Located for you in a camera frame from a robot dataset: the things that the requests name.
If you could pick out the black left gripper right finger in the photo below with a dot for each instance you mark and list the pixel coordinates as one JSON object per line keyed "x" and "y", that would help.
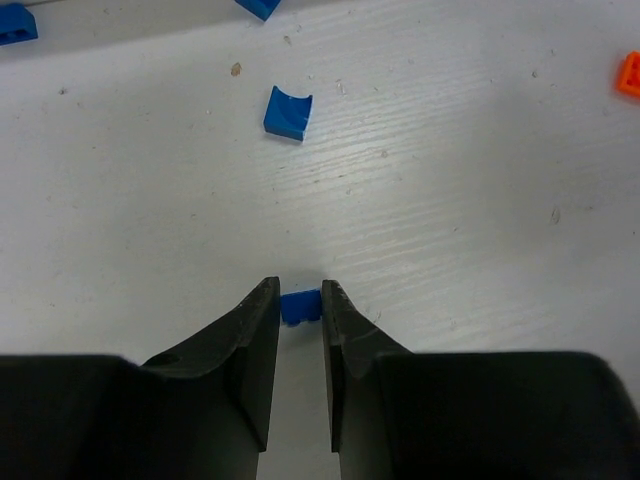
{"x": 395, "y": 414}

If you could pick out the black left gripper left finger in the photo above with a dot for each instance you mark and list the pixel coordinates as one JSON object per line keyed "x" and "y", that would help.
{"x": 199, "y": 410}

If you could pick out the small blue lego brick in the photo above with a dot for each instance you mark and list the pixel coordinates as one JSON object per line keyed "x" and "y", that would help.
{"x": 262, "y": 9}
{"x": 300, "y": 307}
{"x": 17, "y": 24}
{"x": 287, "y": 116}

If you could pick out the small orange lego brick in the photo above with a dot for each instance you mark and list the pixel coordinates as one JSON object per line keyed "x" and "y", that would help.
{"x": 628, "y": 76}

